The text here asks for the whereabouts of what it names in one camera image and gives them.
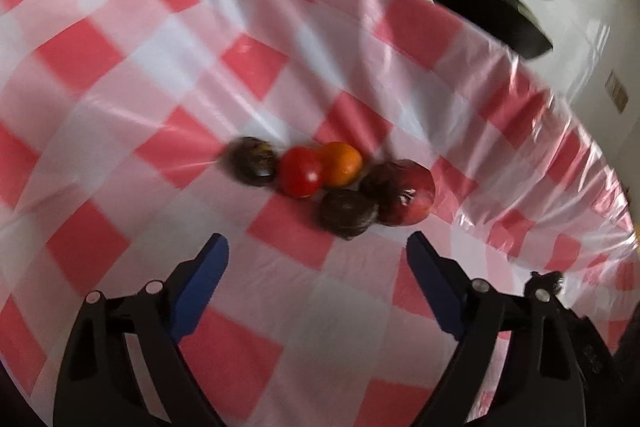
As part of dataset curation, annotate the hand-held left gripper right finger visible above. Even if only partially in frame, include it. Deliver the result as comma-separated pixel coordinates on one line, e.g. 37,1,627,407
406,231,587,427

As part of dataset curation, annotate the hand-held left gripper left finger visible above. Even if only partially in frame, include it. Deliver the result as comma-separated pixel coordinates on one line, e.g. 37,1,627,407
52,233,231,427

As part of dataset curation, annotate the red apple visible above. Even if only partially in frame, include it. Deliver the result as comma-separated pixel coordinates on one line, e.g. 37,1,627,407
375,158,437,227

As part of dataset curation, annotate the dark round fruit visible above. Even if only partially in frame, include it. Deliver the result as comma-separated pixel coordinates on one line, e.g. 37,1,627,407
319,188,380,242
225,136,280,188
360,161,401,208

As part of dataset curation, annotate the red tomato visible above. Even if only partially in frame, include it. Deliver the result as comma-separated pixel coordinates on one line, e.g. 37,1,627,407
277,146,326,200

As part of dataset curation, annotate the orange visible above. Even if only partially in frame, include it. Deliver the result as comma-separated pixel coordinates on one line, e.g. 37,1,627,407
317,141,364,188

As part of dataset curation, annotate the red white checkered tablecloth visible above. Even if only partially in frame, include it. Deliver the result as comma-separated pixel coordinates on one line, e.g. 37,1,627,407
0,0,638,427

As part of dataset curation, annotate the black pan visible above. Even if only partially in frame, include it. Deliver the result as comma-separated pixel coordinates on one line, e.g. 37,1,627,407
427,0,553,60

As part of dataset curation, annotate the beige wall socket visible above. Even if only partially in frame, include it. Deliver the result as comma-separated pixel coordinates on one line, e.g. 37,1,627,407
605,69,630,112

